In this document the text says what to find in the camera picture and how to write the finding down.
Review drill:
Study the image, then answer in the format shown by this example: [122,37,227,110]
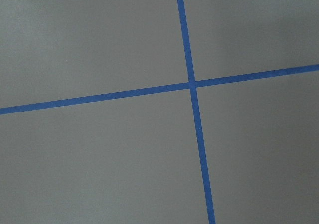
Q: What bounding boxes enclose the blue tape grid lines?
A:
[0,0,319,224]

